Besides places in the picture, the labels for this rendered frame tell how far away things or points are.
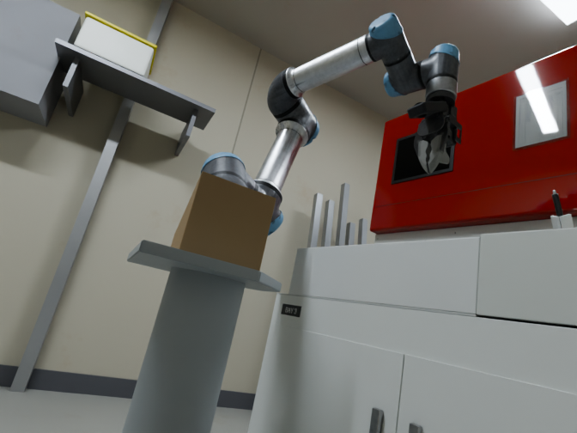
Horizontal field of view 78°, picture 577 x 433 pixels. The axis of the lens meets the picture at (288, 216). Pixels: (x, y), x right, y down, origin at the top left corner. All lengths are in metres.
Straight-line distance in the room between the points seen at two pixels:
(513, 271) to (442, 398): 0.25
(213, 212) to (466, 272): 0.50
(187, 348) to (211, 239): 0.21
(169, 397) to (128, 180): 2.45
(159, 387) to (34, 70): 2.47
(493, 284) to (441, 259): 0.11
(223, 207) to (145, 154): 2.40
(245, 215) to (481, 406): 0.54
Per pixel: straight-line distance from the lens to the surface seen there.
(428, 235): 1.58
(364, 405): 0.83
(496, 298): 0.70
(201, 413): 0.75
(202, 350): 0.72
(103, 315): 2.95
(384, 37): 1.03
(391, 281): 0.81
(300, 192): 3.48
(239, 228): 0.75
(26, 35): 3.05
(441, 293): 0.74
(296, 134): 1.19
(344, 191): 3.44
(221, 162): 0.91
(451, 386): 0.72
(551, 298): 0.67
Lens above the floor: 0.74
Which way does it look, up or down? 16 degrees up
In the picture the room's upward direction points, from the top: 12 degrees clockwise
